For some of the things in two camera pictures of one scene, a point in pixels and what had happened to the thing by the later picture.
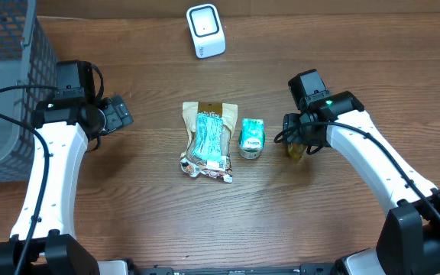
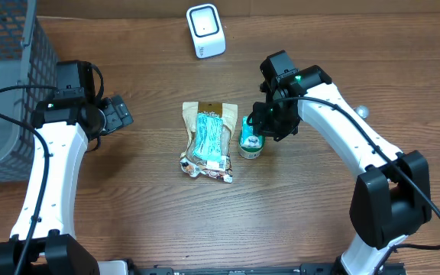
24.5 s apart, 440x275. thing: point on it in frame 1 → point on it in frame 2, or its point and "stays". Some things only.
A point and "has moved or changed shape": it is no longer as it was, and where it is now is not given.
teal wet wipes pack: [208, 140] stays
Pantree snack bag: [195, 166] stays
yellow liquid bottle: [296, 150] has moved or changed shape
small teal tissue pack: [252, 134] stays
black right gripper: [296, 137] → [265, 128]
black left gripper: [119, 111] stays
